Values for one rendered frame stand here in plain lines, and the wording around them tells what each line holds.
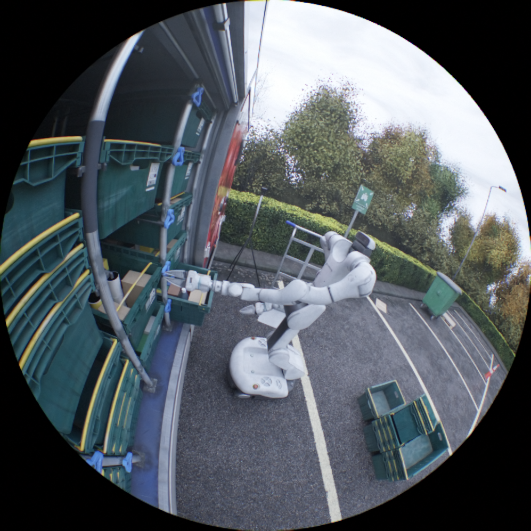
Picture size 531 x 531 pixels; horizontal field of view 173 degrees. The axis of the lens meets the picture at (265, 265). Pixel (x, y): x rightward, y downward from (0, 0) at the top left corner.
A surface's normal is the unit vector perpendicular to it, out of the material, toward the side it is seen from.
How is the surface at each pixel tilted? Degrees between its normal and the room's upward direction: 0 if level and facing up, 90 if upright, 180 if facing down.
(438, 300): 94
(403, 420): 77
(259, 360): 0
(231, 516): 0
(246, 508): 0
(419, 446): 21
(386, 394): 82
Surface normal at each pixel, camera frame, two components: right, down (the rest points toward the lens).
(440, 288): -0.96, -0.11
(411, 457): -0.07, -0.85
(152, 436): 0.29, -0.83
